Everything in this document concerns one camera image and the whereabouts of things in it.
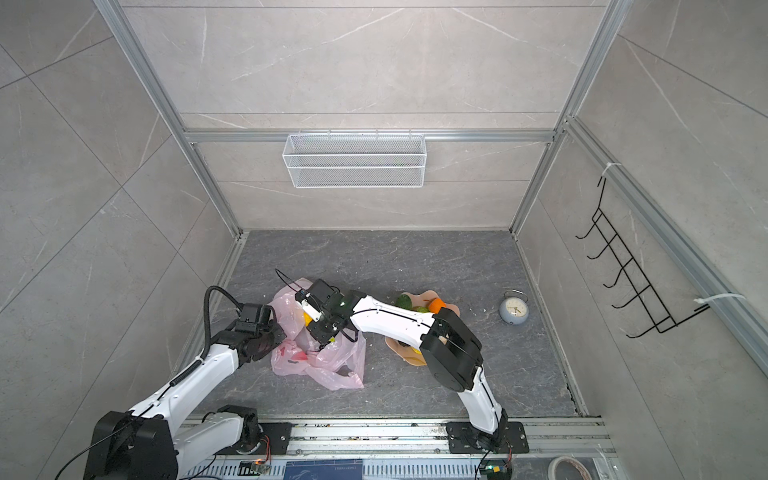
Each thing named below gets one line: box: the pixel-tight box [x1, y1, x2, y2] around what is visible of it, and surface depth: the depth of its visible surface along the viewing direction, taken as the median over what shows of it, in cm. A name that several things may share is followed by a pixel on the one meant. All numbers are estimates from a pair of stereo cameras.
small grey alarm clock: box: [499, 289, 529, 325], surface depth 95 cm
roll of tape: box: [548, 456, 592, 480], surface depth 70 cm
